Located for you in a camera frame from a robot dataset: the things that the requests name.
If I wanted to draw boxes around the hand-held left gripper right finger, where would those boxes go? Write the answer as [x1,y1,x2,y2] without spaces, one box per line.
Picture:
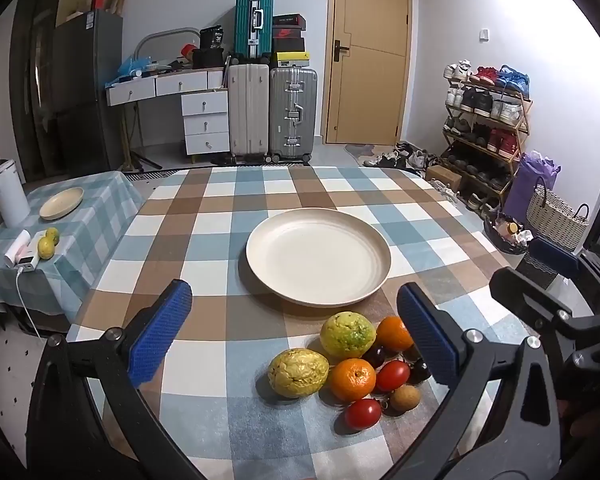
[396,282,563,480]

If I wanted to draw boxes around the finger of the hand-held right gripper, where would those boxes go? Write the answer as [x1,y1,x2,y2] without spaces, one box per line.
[490,267,588,341]
[530,237,598,286]

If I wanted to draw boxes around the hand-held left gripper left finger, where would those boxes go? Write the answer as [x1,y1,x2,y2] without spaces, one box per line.
[27,279,193,480]

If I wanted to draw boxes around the orange tangerine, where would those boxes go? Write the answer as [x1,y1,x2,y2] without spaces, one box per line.
[328,358,377,403]
[376,316,415,352]

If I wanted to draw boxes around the red tomato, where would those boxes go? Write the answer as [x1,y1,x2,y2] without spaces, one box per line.
[344,398,382,430]
[375,360,411,392]

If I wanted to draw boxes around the small brown kiwi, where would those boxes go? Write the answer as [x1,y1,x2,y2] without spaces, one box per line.
[389,385,422,415]

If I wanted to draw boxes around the green-yellow guava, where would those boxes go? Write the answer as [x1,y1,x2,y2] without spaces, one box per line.
[320,311,377,359]

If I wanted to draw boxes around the large cream plate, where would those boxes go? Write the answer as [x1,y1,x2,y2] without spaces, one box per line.
[246,208,392,307]

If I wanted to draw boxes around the yellow guava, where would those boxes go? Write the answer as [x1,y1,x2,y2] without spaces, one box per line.
[267,348,329,399]

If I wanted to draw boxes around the person's right hand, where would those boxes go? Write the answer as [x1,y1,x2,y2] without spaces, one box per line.
[555,396,600,441]

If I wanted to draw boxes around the wicker basket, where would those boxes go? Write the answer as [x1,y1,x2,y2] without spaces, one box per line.
[525,177,591,253]

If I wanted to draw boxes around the black basket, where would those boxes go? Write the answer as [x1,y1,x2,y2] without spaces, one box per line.
[482,205,536,255]

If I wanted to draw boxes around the purple shopping bag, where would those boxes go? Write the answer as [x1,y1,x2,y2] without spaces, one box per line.
[502,150,562,223]

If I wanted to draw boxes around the wooden shoe rack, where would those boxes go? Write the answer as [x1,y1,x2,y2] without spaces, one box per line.
[440,72,533,207]

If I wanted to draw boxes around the small cardboard box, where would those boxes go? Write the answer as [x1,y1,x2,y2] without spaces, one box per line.
[425,165,463,192]

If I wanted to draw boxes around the side table with checked cloth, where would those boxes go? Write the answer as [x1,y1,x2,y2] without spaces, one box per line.
[0,171,146,321]

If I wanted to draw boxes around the white pink device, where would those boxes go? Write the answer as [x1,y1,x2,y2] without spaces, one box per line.
[4,229,48,272]

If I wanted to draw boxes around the small cream plate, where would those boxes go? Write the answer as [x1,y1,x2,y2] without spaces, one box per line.
[39,187,85,220]

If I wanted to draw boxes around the rows of assorted sneakers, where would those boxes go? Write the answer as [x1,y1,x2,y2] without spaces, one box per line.
[442,60,531,196]

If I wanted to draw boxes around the pile of loose shoes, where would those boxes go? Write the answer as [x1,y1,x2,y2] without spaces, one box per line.
[362,141,438,170]

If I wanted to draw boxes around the white kettle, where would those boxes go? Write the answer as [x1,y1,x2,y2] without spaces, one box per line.
[0,160,31,229]

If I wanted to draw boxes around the white drawer cabinet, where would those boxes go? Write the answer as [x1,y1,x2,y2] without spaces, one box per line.
[181,91,231,157]

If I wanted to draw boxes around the beige suitcase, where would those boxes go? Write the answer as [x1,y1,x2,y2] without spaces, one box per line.
[227,62,272,162]

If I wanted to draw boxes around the white curved desk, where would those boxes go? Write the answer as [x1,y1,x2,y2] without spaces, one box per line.
[105,67,231,108]

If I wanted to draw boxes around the tan wooden door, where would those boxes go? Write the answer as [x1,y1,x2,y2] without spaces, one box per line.
[324,0,413,146]

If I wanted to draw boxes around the grey refrigerator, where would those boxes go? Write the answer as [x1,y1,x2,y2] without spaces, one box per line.
[50,9,124,173]

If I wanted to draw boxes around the silver suitcase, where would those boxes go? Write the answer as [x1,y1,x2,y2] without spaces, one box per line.
[269,66,319,163]

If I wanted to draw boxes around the blue plastic bag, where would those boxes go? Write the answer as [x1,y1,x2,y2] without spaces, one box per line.
[105,56,153,88]

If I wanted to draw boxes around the black storage box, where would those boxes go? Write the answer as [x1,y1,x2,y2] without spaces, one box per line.
[192,47,226,69]

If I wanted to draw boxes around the black printed bag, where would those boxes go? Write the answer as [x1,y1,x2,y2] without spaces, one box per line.
[199,25,224,51]

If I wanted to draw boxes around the yellow and black shoebox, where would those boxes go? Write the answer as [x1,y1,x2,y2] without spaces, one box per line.
[272,51,308,68]

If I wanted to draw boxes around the teal suitcase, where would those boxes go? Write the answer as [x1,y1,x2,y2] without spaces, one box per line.
[234,0,274,63]

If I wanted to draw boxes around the white cable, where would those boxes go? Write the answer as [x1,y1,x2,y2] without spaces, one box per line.
[15,267,47,343]

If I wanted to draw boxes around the grey arched frame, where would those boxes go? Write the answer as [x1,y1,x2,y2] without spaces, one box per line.
[132,27,201,67]

